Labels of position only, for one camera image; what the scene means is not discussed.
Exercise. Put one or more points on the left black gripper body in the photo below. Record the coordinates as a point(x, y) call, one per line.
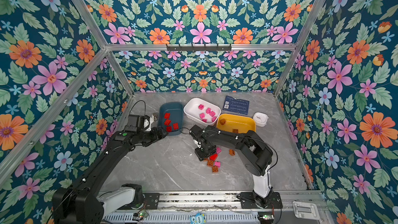
point(152, 136)

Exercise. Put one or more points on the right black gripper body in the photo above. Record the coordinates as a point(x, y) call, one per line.
point(202, 149)

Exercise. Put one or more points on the large red lego brick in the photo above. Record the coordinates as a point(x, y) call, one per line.
point(167, 122)

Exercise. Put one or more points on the pink lego brick cluster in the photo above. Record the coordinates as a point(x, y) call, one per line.
point(202, 117)

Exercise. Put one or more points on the pink double lego brick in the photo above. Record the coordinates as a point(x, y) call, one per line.
point(210, 112)

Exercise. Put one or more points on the orange lego brick bottom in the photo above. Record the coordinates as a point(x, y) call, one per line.
point(215, 169)

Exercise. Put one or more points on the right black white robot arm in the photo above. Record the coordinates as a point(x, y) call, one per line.
point(253, 152)

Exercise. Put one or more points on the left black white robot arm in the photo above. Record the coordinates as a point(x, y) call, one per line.
point(78, 204)

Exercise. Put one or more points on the teal plastic container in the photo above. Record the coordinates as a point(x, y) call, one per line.
point(176, 111)

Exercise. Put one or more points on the white plastic container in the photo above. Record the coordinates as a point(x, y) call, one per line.
point(192, 112)

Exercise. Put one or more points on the yellow plastic container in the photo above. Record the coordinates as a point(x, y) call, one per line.
point(242, 123)

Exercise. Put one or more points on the dark blue printed card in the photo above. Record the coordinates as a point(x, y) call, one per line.
point(234, 105)

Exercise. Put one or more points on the small white round dish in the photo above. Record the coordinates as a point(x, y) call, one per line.
point(260, 119)

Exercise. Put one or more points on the blue owl toy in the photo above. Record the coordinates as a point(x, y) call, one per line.
point(198, 219)

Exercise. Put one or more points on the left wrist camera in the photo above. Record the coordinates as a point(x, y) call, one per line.
point(137, 123)

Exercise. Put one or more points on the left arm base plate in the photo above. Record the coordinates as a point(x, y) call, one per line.
point(144, 201)

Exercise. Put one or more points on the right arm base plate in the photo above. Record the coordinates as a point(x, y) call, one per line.
point(250, 200)

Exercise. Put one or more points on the black hook rail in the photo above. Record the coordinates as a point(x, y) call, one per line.
point(194, 48)

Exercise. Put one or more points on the white device on rail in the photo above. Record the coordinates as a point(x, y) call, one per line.
point(306, 210)

